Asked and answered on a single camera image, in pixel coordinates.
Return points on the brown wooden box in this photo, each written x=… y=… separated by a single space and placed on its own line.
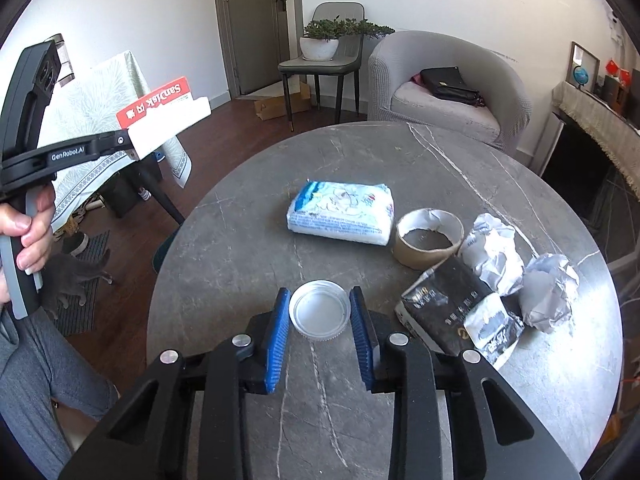
x=607 y=91

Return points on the grey dining chair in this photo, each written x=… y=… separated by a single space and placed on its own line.
x=345 y=60

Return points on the small blue globe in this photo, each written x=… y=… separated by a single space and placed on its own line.
x=581 y=76

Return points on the beige fringed desk cloth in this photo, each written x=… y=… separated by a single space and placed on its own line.
x=595 y=115

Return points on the white computer tower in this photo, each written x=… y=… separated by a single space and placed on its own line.
x=547 y=142

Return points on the black handbag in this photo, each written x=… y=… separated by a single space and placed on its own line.
x=450 y=85

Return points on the crumpled white paper ball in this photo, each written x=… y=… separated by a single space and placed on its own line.
x=492 y=255
x=547 y=295

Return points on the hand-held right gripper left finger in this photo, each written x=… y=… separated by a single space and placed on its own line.
x=277 y=342

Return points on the pale patterned tablecloth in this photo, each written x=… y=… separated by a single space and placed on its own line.
x=95 y=105

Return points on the cardboard tape roll core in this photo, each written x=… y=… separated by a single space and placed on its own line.
x=407 y=255

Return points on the wooden picture frame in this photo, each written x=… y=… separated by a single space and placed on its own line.
x=592 y=57

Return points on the black table leg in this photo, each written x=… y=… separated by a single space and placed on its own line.
x=165 y=197

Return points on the grey door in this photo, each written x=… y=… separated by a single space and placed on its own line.
x=255 y=25

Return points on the grey cat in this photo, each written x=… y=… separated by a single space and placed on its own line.
x=70 y=272

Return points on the flat cardboard box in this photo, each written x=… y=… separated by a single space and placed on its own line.
x=272 y=105

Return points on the blue and white tissue packet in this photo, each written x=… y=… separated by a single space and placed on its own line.
x=340 y=212

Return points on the potted plant in white pot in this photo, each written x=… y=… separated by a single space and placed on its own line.
x=320 y=46

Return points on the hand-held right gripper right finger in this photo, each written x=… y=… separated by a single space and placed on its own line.
x=362 y=342

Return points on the small red flags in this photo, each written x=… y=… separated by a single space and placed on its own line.
x=617 y=67

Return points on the red and white card package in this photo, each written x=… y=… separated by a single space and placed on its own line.
x=160 y=115

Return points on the person's grey trouser leg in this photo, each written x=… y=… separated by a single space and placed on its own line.
x=35 y=375

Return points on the black tissue packet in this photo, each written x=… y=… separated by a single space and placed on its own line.
x=445 y=305

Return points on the black computer monitor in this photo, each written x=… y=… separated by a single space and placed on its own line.
x=634 y=97

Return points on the dark floor mat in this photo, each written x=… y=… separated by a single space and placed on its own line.
x=80 y=312

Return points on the pink cloth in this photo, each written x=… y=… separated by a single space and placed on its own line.
x=416 y=80

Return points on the person's left hand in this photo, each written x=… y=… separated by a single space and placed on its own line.
x=31 y=245

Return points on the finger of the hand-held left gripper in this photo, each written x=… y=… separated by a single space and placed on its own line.
x=117 y=144

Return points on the grey armchair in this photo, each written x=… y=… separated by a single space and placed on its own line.
x=450 y=50

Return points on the white round jar lid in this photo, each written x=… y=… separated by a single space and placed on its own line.
x=318 y=311

